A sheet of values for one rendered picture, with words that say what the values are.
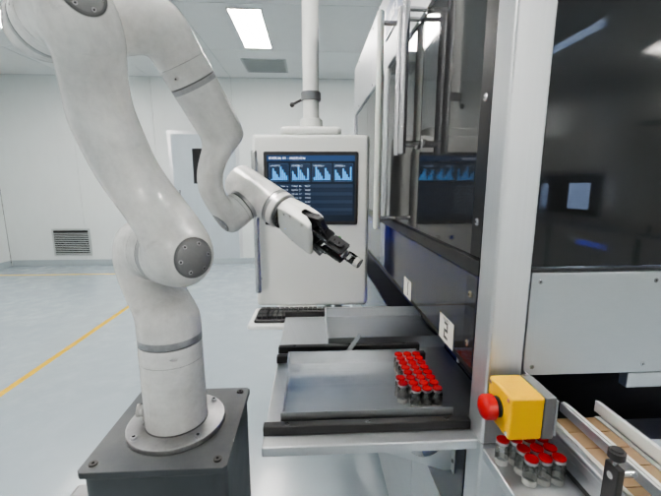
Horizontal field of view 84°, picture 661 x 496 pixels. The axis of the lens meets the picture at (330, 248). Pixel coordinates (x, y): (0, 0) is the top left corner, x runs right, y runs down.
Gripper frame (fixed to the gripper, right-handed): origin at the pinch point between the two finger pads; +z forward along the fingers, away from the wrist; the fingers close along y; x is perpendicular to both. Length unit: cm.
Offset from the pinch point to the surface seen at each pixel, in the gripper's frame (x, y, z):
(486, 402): -8.7, 1.5, 37.5
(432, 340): 15.7, -38.7, 24.6
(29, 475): -112, -143, -88
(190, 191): 151, -367, -414
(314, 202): 44, -53, -47
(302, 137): 55, -34, -63
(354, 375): -9.7, -29.5, 14.9
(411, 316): 28, -57, 14
